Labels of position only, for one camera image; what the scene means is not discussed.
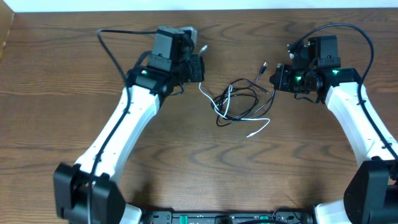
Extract cardboard box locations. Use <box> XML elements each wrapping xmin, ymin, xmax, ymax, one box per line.
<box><xmin>0</xmin><ymin>0</ymin><xmax>15</xmax><ymax>57</ymax></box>

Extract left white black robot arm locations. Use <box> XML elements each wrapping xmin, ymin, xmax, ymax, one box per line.
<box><xmin>53</xmin><ymin>26</ymin><xmax>205</xmax><ymax>223</ymax></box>

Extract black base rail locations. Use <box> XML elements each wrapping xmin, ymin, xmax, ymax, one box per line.
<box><xmin>139</xmin><ymin>207</ymin><xmax>317</xmax><ymax>224</ymax></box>

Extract black USB cable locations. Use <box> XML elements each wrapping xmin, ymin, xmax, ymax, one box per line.
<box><xmin>211</xmin><ymin>61</ymin><xmax>277</xmax><ymax>128</ymax></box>

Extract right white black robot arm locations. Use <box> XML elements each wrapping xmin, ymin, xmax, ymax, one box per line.
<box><xmin>270</xmin><ymin>35</ymin><xmax>397</xmax><ymax>223</ymax></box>

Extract white USB cable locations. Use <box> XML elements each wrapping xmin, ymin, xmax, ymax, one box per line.
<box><xmin>198</xmin><ymin>45</ymin><xmax>271</xmax><ymax>139</ymax></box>

